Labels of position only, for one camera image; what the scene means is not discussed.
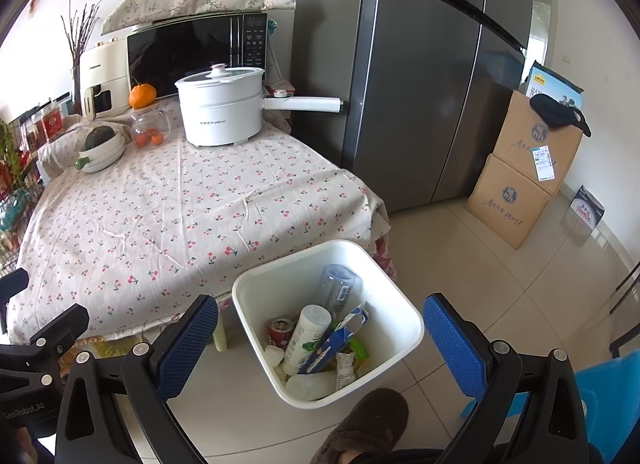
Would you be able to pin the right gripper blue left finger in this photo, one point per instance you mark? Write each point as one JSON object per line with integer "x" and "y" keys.
{"x": 181, "y": 344}

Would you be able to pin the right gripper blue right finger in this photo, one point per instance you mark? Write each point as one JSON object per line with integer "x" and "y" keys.
{"x": 460, "y": 343}

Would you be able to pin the red drink can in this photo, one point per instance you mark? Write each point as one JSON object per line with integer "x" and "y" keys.
{"x": 280, "y": 331}

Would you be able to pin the blue biscuit stick box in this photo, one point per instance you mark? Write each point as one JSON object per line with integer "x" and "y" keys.
{"x": 347, "y": 328}

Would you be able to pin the white tissue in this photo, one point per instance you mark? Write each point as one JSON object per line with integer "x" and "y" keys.
{"x": 311, "y": 387}

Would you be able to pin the white yogurt drink bottle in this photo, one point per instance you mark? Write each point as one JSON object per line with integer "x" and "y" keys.
{"x": 313, "y": 321}

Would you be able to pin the clear plastic water bottle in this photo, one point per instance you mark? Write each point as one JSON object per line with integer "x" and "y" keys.
{"x": 335, "y": 285}

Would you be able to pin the brown slipper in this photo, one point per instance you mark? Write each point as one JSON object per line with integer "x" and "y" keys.
{"x": 372, "y": 428}

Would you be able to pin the cherry print tablecloth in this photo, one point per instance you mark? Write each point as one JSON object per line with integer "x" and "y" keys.
{"x": 137, "y": 241}

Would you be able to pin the blue plastic stool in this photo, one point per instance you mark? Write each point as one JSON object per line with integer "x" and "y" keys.
{"x": 535, "y": 409}

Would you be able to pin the lower cardboard box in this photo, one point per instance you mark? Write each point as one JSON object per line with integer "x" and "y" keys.
{"x": 507, "y": 202}

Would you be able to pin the cardboard box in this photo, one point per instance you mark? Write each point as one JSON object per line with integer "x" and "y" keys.
{"x": 507, "y": 202}
{"x": 538, "y": 152}

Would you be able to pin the small dark box on floor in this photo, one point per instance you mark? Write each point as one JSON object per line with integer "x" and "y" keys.
{"x": 587, "y": 207}

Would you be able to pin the upper cardboard box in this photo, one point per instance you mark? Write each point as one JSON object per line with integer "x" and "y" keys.
{"x": 538, "y": 152}

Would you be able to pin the small green fruit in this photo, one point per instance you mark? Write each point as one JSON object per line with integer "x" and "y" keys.
{"x": 81, "y": 163}

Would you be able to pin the stacked white bowls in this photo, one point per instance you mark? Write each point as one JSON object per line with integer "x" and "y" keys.
{"x": 104, "y": 155}

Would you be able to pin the glass jar with wooden lid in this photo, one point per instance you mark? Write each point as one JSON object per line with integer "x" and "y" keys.
{"x": 150, "y": 127}

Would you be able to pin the dark green squash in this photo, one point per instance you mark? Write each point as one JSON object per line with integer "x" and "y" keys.
{"x": 98, "y": 136}

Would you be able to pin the black cap on box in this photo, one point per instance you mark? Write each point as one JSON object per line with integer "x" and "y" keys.
{"x": 556, "y": 115}

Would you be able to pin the red label spice jar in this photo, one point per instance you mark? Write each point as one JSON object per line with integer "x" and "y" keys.
{"x": 52, "y": 121}

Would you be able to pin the white electric cooking pot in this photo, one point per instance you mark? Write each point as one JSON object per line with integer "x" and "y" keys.
{"x": 224, "y": 105}

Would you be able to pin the orange tangerine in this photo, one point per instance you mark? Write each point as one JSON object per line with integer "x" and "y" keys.
{"x": 141, "y": 96}

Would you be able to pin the blue white product box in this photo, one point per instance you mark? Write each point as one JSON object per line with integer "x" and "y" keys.
{"x": 542, "y": 80}

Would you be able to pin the white air fryer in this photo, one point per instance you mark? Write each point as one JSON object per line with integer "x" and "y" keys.
{"x": 104, "y": 81}

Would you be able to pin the dark grey refrigerator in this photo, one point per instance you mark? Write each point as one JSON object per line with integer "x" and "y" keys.
{"x": 425, "y": 85}

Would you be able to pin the black microwave oven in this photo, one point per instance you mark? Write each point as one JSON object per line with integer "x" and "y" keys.
{"x": 164, "y": 52}

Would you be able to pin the dried branches in vase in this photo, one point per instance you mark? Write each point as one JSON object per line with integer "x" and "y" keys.
{"x": 78, "y": 25}

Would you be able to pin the black wire snack rack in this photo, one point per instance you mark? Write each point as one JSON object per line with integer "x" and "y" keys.
{"x": 18, "y": 201}

